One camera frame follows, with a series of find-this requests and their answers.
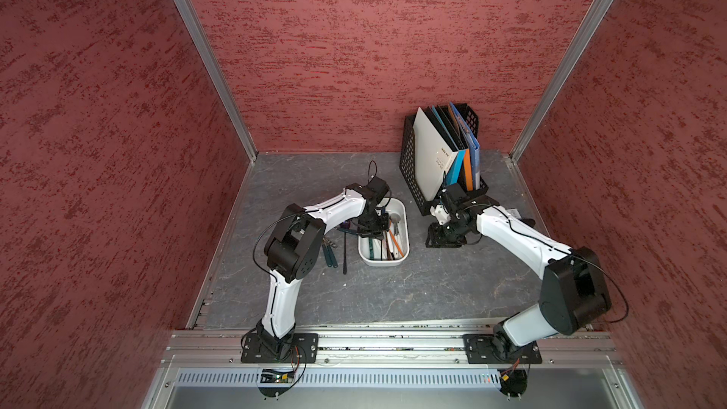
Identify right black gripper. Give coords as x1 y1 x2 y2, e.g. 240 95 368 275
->
424 216 471 248

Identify white rectangular storage box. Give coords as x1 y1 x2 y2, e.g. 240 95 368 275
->
358 198 411 267

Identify orange spoon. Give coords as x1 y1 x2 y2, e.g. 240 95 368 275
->
388 230 404 259

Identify steel spoon white handle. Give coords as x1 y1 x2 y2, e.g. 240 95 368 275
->
388 213 401 245

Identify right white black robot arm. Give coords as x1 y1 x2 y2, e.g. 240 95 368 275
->
426 202 612 353

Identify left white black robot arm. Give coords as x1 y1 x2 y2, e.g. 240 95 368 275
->
261 177 390 341

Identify blue white flat box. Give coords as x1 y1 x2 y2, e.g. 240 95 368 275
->
507 208 523 220

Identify teal folder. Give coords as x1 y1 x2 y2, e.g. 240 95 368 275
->
429 104 468 186

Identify orange folder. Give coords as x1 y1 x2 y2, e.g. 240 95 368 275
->
462 150 474 191

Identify blue folder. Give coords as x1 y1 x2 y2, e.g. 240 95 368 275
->
449 102 481 191

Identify black mesh file holder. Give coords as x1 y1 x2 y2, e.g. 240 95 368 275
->
399 103 479 216

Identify white folder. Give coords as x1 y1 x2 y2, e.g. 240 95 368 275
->
413 108 457 202

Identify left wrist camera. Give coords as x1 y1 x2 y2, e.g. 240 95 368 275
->
365 176 390 206

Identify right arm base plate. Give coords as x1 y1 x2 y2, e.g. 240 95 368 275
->
462 334 543 365

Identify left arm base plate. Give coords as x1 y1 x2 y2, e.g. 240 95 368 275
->
240 329 319 365

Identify aluminium front rail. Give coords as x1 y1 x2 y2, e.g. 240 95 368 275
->
161 323 625 369

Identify right aluminium corner post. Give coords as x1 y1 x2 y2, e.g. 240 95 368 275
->
509 0 615 165

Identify aluminium corner post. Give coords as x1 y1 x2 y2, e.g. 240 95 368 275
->
509 0 615 165
172 0 259 163

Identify left aluminium corner post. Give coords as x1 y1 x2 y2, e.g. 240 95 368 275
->
172 0 259 163

